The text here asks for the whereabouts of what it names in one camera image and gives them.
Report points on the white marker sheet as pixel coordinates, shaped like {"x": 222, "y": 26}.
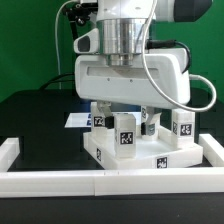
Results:
{"x": 78, "y": 120}

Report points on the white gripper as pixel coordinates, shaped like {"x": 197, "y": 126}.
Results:
{"x": 160, "y": 73}

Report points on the white square table top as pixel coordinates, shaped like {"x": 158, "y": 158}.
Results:
{"x": 150, "y": 154}

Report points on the white U-shaped fence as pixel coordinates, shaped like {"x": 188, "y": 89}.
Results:
{"x": 103, "y": 182}

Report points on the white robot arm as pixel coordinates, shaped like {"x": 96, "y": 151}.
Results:
{"x": 118, "y": 61}

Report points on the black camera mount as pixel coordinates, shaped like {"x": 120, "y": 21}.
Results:
{"x": 79, "y": 13}

